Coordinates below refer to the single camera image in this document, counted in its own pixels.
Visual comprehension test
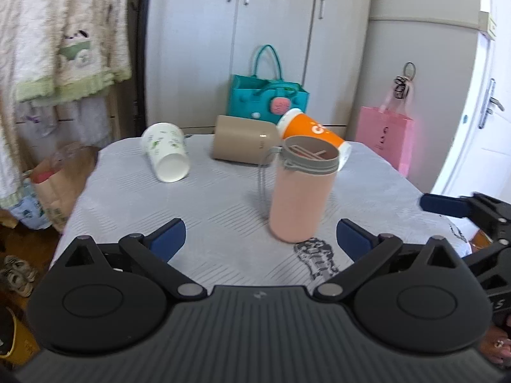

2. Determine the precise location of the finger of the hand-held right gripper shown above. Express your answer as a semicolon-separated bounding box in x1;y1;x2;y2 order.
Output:
419;192;511;247
462;244;511;289

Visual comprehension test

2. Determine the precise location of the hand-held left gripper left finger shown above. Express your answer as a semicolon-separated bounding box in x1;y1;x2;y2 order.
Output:
61;218;208;300

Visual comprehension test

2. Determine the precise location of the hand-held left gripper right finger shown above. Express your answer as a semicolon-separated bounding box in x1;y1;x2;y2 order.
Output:
313;219;464;301

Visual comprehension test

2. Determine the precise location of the pink cup with grey lid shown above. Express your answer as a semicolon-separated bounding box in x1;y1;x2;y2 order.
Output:
259;136;341;244

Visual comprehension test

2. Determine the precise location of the white cup with green print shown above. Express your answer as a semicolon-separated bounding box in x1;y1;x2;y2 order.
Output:
141;122;191;184

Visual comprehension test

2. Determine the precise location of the orange paper cup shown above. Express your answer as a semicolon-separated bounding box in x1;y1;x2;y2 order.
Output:
277;108;353;172

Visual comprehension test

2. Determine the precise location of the beige cup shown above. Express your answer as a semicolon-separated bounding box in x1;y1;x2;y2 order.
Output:
211;115;283;167

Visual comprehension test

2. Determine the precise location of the person's right hand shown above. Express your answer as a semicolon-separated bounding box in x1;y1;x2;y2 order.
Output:
480;314;511;368

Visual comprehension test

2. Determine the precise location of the grey patterned tablecloth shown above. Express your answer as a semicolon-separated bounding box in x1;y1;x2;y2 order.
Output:
50;133;480;289

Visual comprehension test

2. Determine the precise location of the white door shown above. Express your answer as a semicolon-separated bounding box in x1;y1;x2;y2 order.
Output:
430;0;511;209

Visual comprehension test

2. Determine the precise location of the pink gift bag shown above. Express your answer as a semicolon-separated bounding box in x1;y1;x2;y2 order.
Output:
355;88;415;178

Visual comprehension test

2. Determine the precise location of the clear plastic bag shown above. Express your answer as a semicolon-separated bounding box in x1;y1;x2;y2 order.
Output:
23;143;100;234

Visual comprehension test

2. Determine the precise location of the white hanging garment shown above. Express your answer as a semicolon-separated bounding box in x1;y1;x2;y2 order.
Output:
16;88;113;161

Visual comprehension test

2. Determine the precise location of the pair of sandals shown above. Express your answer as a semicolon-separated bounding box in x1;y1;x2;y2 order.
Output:
0;255;39;298

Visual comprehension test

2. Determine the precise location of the teal tote bag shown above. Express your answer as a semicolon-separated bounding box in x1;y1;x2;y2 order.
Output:
227;44;310;127

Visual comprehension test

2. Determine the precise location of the small box on door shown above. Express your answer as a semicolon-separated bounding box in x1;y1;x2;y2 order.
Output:
477;10;498;41

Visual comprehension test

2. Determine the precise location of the dark vertical pole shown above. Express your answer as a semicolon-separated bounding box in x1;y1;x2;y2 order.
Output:
127;0;155;138

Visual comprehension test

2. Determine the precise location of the grey wardrobe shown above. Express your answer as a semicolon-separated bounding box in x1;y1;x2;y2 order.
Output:
145;0;375;129

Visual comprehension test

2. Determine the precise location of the cream fleece blanket green trim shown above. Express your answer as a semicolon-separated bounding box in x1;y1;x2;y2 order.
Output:
0;0;133;103

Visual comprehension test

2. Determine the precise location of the metal door handle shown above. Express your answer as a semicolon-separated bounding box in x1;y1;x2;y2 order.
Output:
478;79;506;129

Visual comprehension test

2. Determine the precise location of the wall hook with hair ties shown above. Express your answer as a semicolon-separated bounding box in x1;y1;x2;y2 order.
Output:
393;62;418;101

